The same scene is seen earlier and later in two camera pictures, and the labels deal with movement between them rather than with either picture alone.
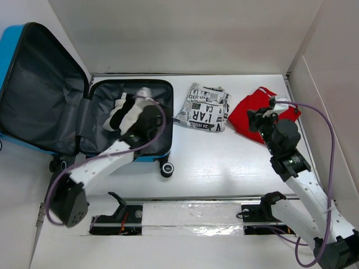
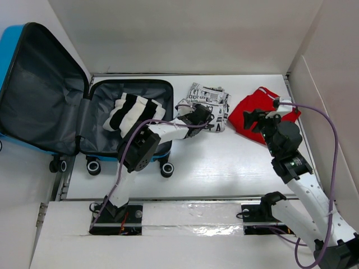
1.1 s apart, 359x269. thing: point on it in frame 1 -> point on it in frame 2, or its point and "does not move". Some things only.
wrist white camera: x=145 y=92 -> x=184 y=107
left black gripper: x=162 y=113 -> x=186 y=116
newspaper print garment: x=205 y=108 does not move
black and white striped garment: x=125 y=111 does not move
